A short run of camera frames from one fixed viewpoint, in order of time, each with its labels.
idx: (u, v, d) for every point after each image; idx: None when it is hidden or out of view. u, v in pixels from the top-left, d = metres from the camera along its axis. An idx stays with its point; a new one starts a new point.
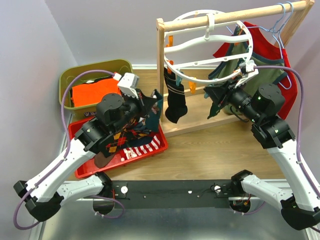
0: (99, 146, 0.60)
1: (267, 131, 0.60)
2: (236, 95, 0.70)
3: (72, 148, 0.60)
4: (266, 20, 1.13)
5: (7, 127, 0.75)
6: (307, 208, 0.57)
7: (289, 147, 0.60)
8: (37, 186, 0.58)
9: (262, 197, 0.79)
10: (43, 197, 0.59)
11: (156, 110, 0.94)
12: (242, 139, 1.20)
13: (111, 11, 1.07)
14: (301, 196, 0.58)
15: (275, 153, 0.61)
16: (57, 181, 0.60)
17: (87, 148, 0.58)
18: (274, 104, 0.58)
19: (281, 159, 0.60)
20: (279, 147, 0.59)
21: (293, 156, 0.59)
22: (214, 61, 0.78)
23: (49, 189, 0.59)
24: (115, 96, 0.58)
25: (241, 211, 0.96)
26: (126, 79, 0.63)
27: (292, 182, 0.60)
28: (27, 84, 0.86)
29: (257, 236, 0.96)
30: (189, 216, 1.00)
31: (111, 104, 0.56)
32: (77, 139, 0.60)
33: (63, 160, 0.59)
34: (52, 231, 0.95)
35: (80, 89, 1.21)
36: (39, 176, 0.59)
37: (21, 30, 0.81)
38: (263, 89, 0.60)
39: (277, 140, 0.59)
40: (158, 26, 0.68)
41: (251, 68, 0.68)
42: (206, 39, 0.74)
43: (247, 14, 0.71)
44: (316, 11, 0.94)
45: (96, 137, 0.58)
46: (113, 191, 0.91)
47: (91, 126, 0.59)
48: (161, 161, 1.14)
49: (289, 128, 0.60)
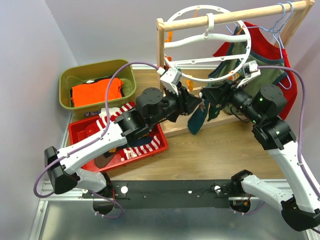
0: (134, 136, 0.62)
1: (268, 132, 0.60)
2: (238, 96, 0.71)
3: (110, 130, 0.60)
4: (266, 20, 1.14)
5: (8, 126, 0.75)
6: (308, 209, 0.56)
7: (291, 149, 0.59)
8: (68, 155, 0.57)
9: (262, 197, 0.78)
10: (70, 168, 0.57)
11: (204, 108, 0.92)
12: (243, 139, 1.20)
13: (111, 11, 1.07)
14: (301, 197, 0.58)
15: (276, 154, 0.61)
16: (87, 157, 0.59)
17: (124, 134, 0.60)
18: (276, 106, 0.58)
19: (283, 161, 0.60)
20: (280, 149, 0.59)
21: (294, 158, 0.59)
22: (211, 60, 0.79)
23: (78, 163, 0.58)
24: (155, 91, 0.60)
25: (241, 211, 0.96)
26: (169, 74, 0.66)
27: (293, 184, 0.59)
28: (27, 84, 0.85)
29: (257, 236, 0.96)
30: (189, 216, 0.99)
31: (150, 99, 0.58)
32: (116, 123, 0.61)
33: (99, 138, 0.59)
34: (52, 231, 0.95)
35: (81, 88, 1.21)
36: (72, 147, 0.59)
37: (21, 30, 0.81)
38: (265, 90, 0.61)
39: (278, 141, 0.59)
40: (158, 26, 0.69)
41: (254, 68, 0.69)
42: (205, 37, 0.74)
43: (246, 14, 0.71)
44: (316, 11, 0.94)
45: (133, 127, 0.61)
46: (113, 191, 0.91)
47: (130, 115, 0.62)
48: (161, 161, 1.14)
49: (290, 129, 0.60)
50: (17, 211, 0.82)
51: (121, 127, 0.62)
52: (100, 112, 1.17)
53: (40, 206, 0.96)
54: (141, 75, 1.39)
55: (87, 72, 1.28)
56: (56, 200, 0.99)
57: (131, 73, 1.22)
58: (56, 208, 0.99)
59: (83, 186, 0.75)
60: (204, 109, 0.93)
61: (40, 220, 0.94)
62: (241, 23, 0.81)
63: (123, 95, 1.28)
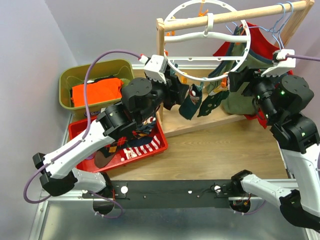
0: (120, 133, 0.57)
1: (291, 131, 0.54)
2: (260, 85, 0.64)
3: (92, 131, 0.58)
4: (266, 20, 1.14)
5: (8, 126, 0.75)
6: (314, 213, 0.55)
7: (313, 153, 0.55)
8: (53, 161, 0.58)
9: (262, 195, 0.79)
10: (57, 174, 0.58)
11: (196, 102, 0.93)
12: (242, 139, 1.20)
13: (111, 11, 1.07)
14: (310, 200, 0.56)
15: (294, 156, 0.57)
16: (73, 160, 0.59)
17: (106, 133, 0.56)
18: (301, 99, 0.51)
19: (301, 164, 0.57)
20: (302, 152, 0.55)
21: (314, 163, 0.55)
22: (206, 59, 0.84)
23: (64, 167, 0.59)
24: (143, 82, 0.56)
25: (241, 211, 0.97)
26: (155, 62, 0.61)
27: (306, 186, 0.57)
28: (27, 84, 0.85)
29: (258, 236, 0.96)
30: (189, 216, 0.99)
31: (137, 90, 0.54)
32: (98, 122, 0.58)
33: (81, 140, 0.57)
34: (52, 231, 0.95)
35: (80, 88, 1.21)
36: (56, 152, 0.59)
37: (20, 30, 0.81)
38: (287, 82, 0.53)
39: (302, 144, 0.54)
40: (158, 26, 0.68)
41: (283, 56, 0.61)
42: (204, 35, 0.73)
43: (246, 14, 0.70)
44: (316, 12, 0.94)
45: (118, 123, 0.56)
46: (113, 191, 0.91)
47: (114, 110, 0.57)
48: (161, 161, 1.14)
49: (316, 130, 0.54)
50: (17, 211, 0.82)
51: (103, 125, 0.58)
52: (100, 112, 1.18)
53: (40, 206, 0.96)
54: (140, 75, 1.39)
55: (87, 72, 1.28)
56: (56, 200, 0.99)
57: (131, 72, 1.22)
58: (55, 208, 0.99)
59: (82, 187, 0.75)
60: (197, 103, 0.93)
61: (40, 220, 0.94)
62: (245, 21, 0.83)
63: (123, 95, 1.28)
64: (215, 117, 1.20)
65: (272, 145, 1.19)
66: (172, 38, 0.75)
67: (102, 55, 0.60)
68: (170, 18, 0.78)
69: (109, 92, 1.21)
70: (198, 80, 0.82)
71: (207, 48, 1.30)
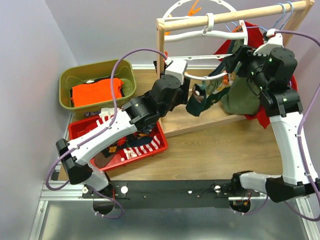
0: (144, 123, 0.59)
1: (275, 97, 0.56)
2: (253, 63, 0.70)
3: (118, 119, 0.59)
4: (267, 20, 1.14)
5: (8, 126, 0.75)
6: (291, 181, 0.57)
7: (293, 119, 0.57)
8: (79, 146, 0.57)
9: (253, 186, 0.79)
10: (82, 159, 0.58)
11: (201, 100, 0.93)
12: (243, 139, 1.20)
13: (111, 11, 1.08)
14: (288, 168, 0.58)
15: (276, 122, 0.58)
16: (98, 147, 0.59)
17: (132, 122, 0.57)
18: (285, 65, 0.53)
19: (281, 130, 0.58)
20: (282, 116, 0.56)
21: (293, 129, 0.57)
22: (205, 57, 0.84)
23: (89, 153, 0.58)
24: (173, 78, 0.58)
25: (241, 211, 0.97)
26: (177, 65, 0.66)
27: (285, 154, 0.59)
28: (27, 84, 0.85)
29: (257, 236, 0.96)
30: (190, 216, 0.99)
31: (169, 84, 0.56)
32: (124, 112, 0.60)
33: (107, 127, 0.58)
34: (52, 231, 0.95)
35: (80, 88, 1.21)
36: (82, 138, 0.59)
37: (21, 30, 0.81)
38: (276, 51, 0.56)
39: (282, 109, 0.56)
40: (158, 26, 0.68)
41: (272, 32, 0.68)
42: (203, 34, 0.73)
43: (246, 14, 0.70)
44: (316, 12, 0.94)
45: (142, 114, 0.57)
46: (113, 191, 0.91)
47: (139, 102, 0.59)
48: (161, 161, 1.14)
49: (298, 100, 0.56)
50: (17, 211, 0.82)
51: (129, 115, 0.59)
52: (100, 112, 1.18)
53: (40, 206, 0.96)
54: (140, 76, 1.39)
55: (87, 72, 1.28)
56: (56, 200, 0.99)
57: (131, 72, 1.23)
58: (55, 208, 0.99)
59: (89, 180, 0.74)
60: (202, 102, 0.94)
61: (40, 220, 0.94)
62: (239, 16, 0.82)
63: (123, 95, 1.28)
64: (215, 117, 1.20)
65: (272, 145, 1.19)
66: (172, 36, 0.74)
67: (134, 51, 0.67)
68: (167, 16, 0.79)
69: (109, 92, 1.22)
70: (200, 79, 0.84)
71: (207, 47, 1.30)
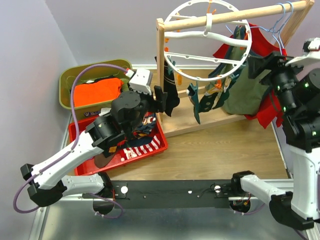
0: (109, 144, 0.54)
1: (302, 127, 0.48)
2: (280, 76, 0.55)
3: (81, 141, 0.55)
4: (267, 20, 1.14)
5: (8, 125, 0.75)
6: (300, 213, 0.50)
7: (318, 155, 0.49)
8: (41, 172, 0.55)
9: (256, 194, 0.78)
10: (46, 185, 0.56)
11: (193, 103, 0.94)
12: (243, 139, 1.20)
13: (111, 11, 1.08)
14: (301, 201, 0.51)
15: (298, 154, 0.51)
16: (62, 171, 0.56)
17: (95, 144, 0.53)
18: None
19: (302, 162, 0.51)
20: (306, 151, 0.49)
21: (316, 165, 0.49)
22: (203, 58, 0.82)
23: (53, 178, 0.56)
24: (132, 94, 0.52)
25: (241, 211, 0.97)
26: (141, 75, 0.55)
27: (300, 186, 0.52)
28: (27, 84, 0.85)
29: (257, 236, 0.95)
30: (189, 216, 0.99)
31: (126, 103, 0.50)
32: (87, 133, 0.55)
33: (70, 151, 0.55)
34: (51, 231, 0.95)
35: (81, 88, 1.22)
36: (45, 163, 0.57)
37: (20, 31, 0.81)
38: (315, 74, 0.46)
39: (309, 143, 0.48)
40: (158, 26, 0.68)
41: (316, 45, 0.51)
42: (204, 35, 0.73)
43: (246, 14, 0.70)
44: (316, 12, 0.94)
45: (106, 134, 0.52)
46: (113, 191, 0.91)
47: (103, 121, 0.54)
48: (161, 161, 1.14)
49: None
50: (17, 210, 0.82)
51: (92, 137, 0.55)
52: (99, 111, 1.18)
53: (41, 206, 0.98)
54: None
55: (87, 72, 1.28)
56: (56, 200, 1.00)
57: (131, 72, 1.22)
58: (55, 208, 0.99)
59: (77, 191, 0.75)
60: (194, 102, 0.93)
61: (40, 220, 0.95)
62: (246, 22, 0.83)
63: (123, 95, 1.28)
64: (215, 117, 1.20)
65: (272, 145, 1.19)
66: (173, 22, 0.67)
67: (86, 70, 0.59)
68: (174, 14, 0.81)
69: (109, 91, 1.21)
70: (192, 79, 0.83)
71: (208, 47, 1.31)
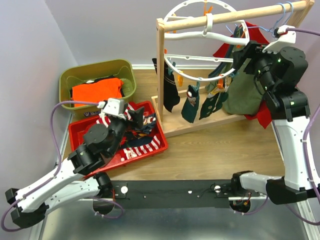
0: (90, 170, 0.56)
1: (282, 99, 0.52)
2: (261, 61, 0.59)
3: (64, 168, 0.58)
4: (267, 20, 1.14)
5: (8, 125, 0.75)
6: (293, 187, 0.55)
7: (299, 124, 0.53)
8: (24, 197, 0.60)
9: (255, 187, 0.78)
10: (28, 208, 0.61)
11: (194, 104, 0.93)
12: (242, 139, 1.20)
13: (111, 12, 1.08)
14: (291, 173, 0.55)
15: (281, 126, 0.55)
16: (44, 196, 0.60)
17: (76, 171, 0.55)
18: (294, 67, 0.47)
19: (286, 134, 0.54)
20: (288, 120, 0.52)
21: (299, 134, 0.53)
22: (203, 59, 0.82)
23: (35, 202, 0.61)
24: (101, 127, 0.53)
25: (241, 212, 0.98)
26: (113, 106, 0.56)
27: (288, 158, 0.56)
28: (27, 85, 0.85)
29: (257, 236, 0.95)
30: (189, 216, 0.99)
31: (95, 137, 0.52)
32: (70, 160, 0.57)
33: (52, 177, 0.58)
34: (51, 230, 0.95)
35: (80, 88, 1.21)
36: (29, 187, 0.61)
37: (20, 31, 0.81)
38: (285, 51, 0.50)
39: (289, 113, 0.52)
40: (158, 26, 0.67)
41: (284, 29, 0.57)
42: (203, 35, 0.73)
43: (246, 15, 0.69)
44: (316, 12, 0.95)
45: (87, 163, 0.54)
46: (113, 191, 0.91)
47: (84, 149, 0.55)
48: (161, 161, 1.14)
49: (306, 103, 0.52)
50: None
51: (74, 163, 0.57)
52: (99, 111, 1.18)
53: None
54: (140, 76, 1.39)
55: (88, 73, 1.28)
56: None
57: (131, 72, 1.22)
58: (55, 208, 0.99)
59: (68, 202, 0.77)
60: (194, 105, 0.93)
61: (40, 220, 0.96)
62: (244, 20, 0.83)
63: (123, 95, 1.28)
64: (215, 117, 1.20)
65: (272, 145, 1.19)
66: (173, 22, 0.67)
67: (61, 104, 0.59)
68: (171, 15, 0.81)
69: (109, 92, 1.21)
70: (193, 80, 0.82)
71: (208, 47, 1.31)
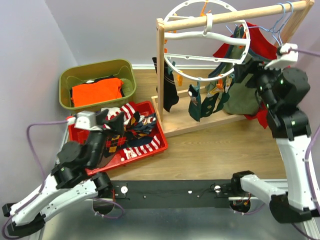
0: (73, 184, 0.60)
1: (283, 119, 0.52)
2: (262, 76, 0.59)
3: (48, 184, 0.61)
4: (267, 20, 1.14)
5: (8, 125, 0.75)
6: (297, 206, 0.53)
7: (300, 143, 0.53)
8: (17, 212, 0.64)
9: (256, 194, 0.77)
10: (22, 222, 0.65)
11: (196, 103, 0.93)
12: (242, 139, 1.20)
13: (111, 12, 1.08)
14: (294, 192, 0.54)
15: (283, 144, 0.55)
16: (33, 210, 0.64)
17: (58, 187, 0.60)
18: (296, 90, 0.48)
19: (288, 153, 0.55)
20: (290, 140, 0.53)
21: (300, 153, 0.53)
22: (203, 59, 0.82)
23: (26, 217, 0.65)
24: (73, 145, 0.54)
25: (241, 211, 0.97)
26: (83, 121, 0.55)
27: (291, 178, 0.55)
28: (27, 84, 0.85)
29: (257, 236, 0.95)
30: (189, 216, 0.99)
31: (67, 156, 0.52)
32: (52, 176, 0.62)
33: (38, 194, 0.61)
34: (51, 230, 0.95)
35: (80, 88, 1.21)
36: (20, 203, 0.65)
37: (20, 32, 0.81)
38: (288, 72, 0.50)
39: (290, 132, 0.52)
40: (158, 26, 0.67)
41: (287, 49, 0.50)
42: (204, 35, 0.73)
43: (247, 14, 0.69)
44: (316, 13, 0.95)
45: (68, 178, 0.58)
46: (113, 191, 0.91)
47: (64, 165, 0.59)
48: (161, 161, 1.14)
49: (307, 123, 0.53)
50: None
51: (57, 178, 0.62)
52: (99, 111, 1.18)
53: None
54: (140, 76, 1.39)
55: (88, 73, 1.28)
56: None
57: (131, 72, 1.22)
58: None
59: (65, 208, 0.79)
60: (197, 104, 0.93)
61: None
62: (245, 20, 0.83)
63: (123, 95, 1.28)
64: (215, 117, 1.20)
65: (272, 145, 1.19)
66: (173, 22, 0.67)
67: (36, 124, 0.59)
68: (171, 15, 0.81)
69: (109, 92, 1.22)
70: (193, 79, 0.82)
71: (208, 47, 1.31)
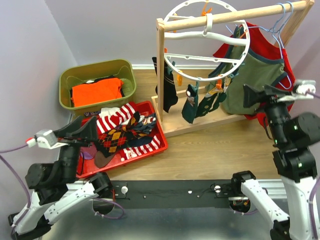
0: (53, 198, 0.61)
1: (289, 161, 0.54)
2: (274, 109, 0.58)
3: (33, 199, 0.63)
4: (266, 21, 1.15)
5: (8, 125, 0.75)
6: None
7: (306, 184, 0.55)
8: (16, 224, 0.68)
9: (255, 204, 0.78)
10: (23, 231, 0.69)
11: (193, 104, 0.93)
12: (242, 139, 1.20)
13: (111, 12, 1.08)
14: (296, 228, 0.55)
15: (289, 184, 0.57)
16: (28, 222, 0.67)
17: (42, 203, 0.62)
18: (310, 140, 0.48)
19: (293, 192, 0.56)
20: (296, 181, 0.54)
21: (306, 194, 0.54)
22: (203, 59, 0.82)
23: (24, 228, 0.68)
24: (36, 168, 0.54)
25: (241, 211, 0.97)
26: (43, 142, 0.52)
27: (294, 215, 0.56)
28: (27, 85, 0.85)
29: (258, 236, 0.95)
30: (189, 216, 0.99)
31: (32, 179, 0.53)
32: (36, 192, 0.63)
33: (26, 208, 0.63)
34: (51, 231, 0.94)
35: (80, 88, 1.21)
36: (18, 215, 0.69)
37: (20, 32, 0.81)
38: (303, 119, 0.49)
39: (296, 175, 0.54)
40: (158, 26, 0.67)
41: (304, 90, 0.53)
42: (204, 35, 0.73)
43: (247, 14, 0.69)
44: (316, 13, 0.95)
45: (46, 196, 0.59)
46: (113, 191, 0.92)
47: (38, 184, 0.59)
48: (162, 161, 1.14)
49: (314, 165, 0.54)
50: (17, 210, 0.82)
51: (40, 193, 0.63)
52: (99, 111, 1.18)
53: None
54: (140, 76, 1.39)
55: (88, 73, 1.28)
56: None
57: (131, 72, 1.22)
58: None
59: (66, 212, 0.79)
60: (194, 105, 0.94)
61: None
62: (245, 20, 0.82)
63: (123, 95, 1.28)
64: (215, 117, 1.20)
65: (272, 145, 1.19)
66: (173, 22, 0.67)
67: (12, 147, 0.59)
68: (172, 14, 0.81)
69: (109, 92, 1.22)
70: (193, 79, 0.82)
71: (208, 47, 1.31)
